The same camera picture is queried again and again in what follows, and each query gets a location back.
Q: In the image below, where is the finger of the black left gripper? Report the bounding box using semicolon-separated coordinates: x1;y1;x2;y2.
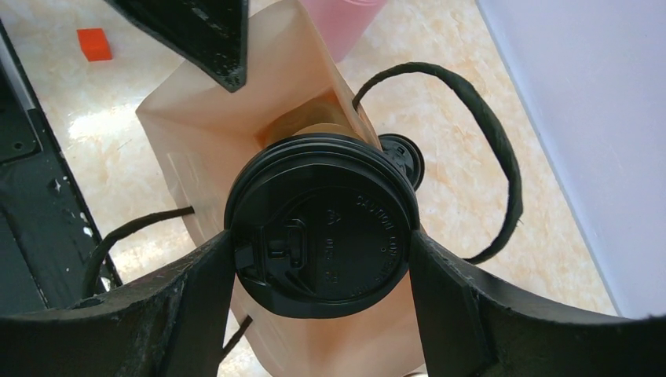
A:
106;0;249;93

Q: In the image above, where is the black coffee cup lid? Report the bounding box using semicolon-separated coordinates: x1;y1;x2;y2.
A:
224;133;419;319

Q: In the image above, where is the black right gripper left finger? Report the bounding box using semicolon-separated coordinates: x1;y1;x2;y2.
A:
1;232;235;376

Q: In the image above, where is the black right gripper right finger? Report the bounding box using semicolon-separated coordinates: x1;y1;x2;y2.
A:
409;231;665;376

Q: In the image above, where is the pink straw holder cup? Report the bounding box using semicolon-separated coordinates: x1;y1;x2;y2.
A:
301;0;387;63

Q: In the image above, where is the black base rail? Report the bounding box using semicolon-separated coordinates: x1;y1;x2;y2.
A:
1;29;102;317

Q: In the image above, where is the brown paper coffee cup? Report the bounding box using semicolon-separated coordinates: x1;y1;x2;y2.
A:
262;101;365;149

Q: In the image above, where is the small red cube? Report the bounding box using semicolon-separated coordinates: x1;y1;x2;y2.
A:
76;28;112;62

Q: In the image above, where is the orange paper bag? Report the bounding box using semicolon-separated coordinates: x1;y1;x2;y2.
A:
80;0;524;377

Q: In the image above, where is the black lid stack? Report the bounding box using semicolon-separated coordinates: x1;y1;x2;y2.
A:
379;134;425;191

